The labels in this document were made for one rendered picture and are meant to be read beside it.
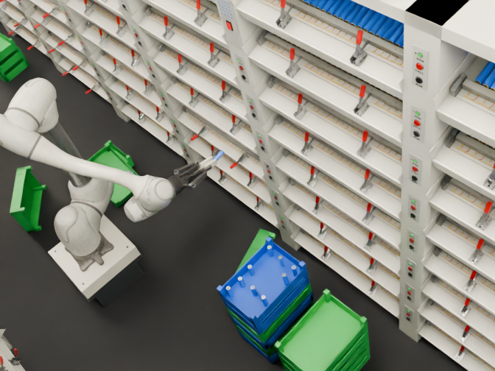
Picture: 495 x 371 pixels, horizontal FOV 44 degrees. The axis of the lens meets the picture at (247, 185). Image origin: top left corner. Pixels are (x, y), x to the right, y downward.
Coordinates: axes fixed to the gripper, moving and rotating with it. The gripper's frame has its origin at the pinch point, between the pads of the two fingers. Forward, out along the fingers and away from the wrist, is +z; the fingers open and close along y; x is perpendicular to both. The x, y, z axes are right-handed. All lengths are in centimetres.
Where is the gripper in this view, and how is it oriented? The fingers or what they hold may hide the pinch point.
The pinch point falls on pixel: (208, 163)
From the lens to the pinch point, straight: 262.1
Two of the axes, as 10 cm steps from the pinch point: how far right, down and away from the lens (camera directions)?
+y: -6.9, -5.0, 5.3
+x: 0.3, 7.1, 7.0
